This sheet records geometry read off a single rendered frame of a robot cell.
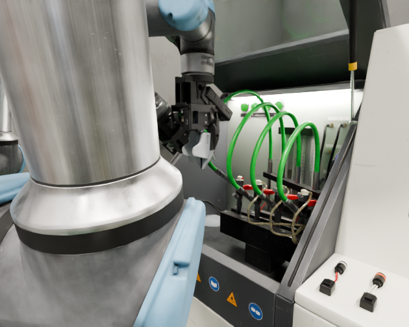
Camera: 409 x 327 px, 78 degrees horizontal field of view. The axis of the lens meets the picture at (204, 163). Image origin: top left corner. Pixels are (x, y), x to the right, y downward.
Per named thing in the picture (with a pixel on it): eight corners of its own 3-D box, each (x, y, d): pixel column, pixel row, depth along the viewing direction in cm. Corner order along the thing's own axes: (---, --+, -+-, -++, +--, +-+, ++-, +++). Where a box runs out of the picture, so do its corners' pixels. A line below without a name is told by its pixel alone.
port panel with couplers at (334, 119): (315, 191, 96) (322, 108, 91) (319, 189, 99) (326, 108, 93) (353, 198, 87) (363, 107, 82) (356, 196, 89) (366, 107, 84)
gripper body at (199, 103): (170, 131, 58) (169, 76, 56) (198, 130, 64) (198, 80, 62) (192, 132, 52) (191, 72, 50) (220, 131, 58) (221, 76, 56)
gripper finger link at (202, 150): (187, 171, 58) (187, 131, 56) (206, 168, 62) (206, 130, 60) (196, 173, 56) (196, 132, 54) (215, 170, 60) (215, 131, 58)
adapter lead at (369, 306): (372, 313, 45) (374, 303, 44) (358, 307, 46) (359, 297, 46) (386, 282, 53) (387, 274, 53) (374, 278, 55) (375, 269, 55)
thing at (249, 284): (136, 252, 101) (134, 215, 99) (146, 248, 104) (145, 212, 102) (271, 356, 57) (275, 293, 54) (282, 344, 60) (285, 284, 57)
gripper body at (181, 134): (174, 157, 77) (145, 129, 73) (190, 137, 80) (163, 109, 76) (185, 154, 70) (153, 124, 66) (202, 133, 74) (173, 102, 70)
